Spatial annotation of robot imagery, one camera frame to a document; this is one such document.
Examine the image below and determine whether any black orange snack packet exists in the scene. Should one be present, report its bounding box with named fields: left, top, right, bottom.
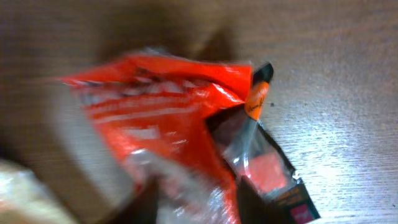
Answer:
left=206, top=63, right=320, bottom=224

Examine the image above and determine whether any cream yellow chip bag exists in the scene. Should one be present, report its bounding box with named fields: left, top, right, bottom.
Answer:
left=1, top=159, right=78, bottom=224

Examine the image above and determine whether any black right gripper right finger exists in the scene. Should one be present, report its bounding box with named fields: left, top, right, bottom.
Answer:
left=237, top=177, right=292, bottom=224

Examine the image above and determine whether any red snack bag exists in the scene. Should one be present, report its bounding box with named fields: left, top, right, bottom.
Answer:
left=62, top=52, right=252, bottom=223

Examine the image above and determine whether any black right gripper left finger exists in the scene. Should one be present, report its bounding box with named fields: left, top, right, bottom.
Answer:
left=105, top=179, right=159, bottom=224

